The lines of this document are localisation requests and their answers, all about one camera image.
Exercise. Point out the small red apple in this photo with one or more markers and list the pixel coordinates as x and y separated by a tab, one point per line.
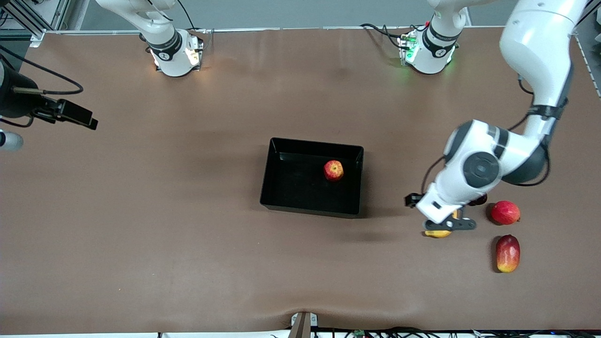
334	171

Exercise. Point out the red yellow mango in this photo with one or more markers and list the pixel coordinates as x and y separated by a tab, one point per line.
508	253

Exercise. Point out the small green circuit board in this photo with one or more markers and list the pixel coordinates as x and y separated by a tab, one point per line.
360	334

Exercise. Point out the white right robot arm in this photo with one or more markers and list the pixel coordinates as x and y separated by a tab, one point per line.
171	56

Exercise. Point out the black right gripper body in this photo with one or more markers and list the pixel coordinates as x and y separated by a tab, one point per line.
14	101

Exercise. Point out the aluminium frame structure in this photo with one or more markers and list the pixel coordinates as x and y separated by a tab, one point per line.
61	11

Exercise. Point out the brown table mat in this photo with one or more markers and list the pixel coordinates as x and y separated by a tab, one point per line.
300	263

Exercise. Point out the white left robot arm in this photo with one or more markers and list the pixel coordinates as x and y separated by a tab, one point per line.
479	164

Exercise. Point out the black plastic box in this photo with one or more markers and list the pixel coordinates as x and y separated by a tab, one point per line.
300	192

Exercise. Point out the round red peach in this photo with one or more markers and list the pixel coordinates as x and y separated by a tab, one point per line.
505	212

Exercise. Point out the metal table edge bracket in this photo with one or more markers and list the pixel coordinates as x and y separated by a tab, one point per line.
301	328

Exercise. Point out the dark purple plum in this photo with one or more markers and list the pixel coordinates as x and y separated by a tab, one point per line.
481	200

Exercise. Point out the yellow banana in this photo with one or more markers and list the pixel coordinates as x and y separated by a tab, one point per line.
437	234

